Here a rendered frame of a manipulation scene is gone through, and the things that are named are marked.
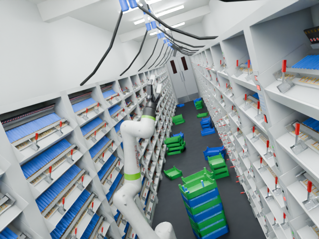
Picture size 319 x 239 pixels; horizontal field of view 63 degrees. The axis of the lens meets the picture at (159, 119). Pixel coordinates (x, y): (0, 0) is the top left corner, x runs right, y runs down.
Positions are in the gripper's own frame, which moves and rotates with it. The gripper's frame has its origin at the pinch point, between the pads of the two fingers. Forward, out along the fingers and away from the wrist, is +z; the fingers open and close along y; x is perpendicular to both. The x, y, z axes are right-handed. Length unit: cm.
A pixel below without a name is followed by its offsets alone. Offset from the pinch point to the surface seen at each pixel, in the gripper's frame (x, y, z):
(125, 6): 39, 2, 63
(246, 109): -60, 1, -16
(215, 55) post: -26, -53, 51
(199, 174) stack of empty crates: -9, -145, -44
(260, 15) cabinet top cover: -65, 81, -17
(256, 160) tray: -67, -34, -39
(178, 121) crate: 154, -533, 131
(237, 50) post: -51, 5, 20
